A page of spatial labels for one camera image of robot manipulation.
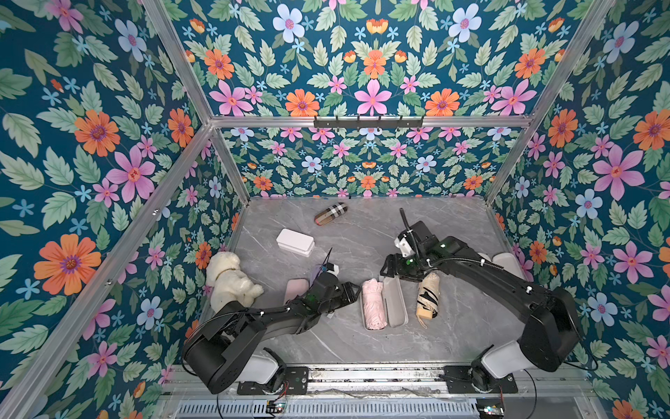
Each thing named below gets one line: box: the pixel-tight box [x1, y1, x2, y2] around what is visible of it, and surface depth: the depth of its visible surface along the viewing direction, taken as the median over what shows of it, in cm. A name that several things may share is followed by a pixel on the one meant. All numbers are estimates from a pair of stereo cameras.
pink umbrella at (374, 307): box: [362, 277, 389, 330], surface depth 86 cm
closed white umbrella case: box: [275, 227, 315, 258], surface depth 103 cm
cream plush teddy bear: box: [205, 251, 264, 315], surface depth 88 cm
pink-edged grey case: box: [360, 274, 410, 331], surface depth 87 cm
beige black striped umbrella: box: [416, 269, 441, 330], surface depth 87 cm
